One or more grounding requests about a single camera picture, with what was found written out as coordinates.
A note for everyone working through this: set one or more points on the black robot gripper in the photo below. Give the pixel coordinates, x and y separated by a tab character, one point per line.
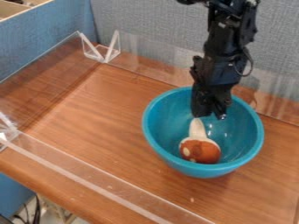
215	75

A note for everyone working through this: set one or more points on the brown and white toy mushroom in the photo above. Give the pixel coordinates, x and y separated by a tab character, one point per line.
196	147

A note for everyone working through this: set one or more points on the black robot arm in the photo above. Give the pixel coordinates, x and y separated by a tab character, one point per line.
231	26

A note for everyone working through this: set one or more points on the blue plastic bowl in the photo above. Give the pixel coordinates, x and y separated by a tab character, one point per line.
239	133

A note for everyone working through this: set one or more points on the clear acrylic back barrier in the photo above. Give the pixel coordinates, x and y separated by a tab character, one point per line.
167	62

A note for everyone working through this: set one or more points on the clear acrylic barrier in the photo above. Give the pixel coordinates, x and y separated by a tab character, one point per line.
28	154
167	62

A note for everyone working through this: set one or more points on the clear acrylic front barrier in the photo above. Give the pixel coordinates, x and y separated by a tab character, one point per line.
28	154

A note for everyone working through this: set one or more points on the blue partition panel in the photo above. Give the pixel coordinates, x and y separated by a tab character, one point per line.
32	32

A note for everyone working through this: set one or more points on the clear acrylic corner bracket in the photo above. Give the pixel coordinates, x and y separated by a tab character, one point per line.
101	53

